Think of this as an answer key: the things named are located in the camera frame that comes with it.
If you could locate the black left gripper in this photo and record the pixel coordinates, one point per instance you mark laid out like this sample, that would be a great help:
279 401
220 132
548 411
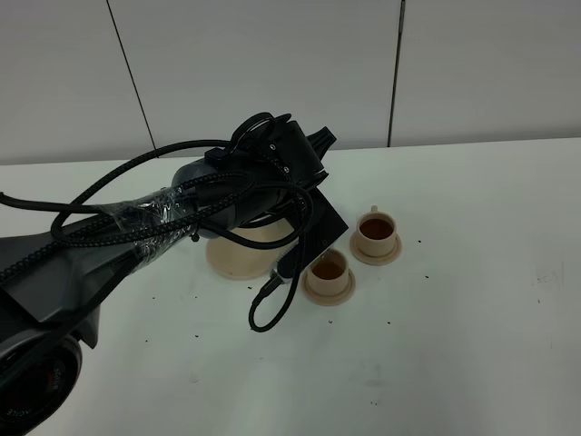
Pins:
281 143

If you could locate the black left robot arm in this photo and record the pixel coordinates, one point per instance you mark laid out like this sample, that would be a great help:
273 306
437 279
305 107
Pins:
259 189

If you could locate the beige teapot saucer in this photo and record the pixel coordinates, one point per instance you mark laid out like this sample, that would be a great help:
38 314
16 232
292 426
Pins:
237 262

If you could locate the far beige teacup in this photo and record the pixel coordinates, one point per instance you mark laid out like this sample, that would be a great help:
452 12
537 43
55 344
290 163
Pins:
376 233

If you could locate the beige teacup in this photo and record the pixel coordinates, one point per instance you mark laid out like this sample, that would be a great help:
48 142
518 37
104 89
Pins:
376 233
330 265

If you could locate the far beige cup saucer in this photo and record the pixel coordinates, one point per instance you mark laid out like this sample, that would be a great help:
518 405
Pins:
373 260

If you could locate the beige cup saucer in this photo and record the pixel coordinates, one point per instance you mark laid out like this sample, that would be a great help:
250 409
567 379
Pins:
373 260
328 292

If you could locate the near beige teacup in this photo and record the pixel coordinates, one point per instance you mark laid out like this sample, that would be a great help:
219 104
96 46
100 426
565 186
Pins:
330 265

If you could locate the near beige cup saucer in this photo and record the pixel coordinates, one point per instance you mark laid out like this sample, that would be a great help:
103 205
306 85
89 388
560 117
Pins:
328 292

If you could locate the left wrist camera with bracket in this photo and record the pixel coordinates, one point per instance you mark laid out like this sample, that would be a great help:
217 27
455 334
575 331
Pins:
325 228

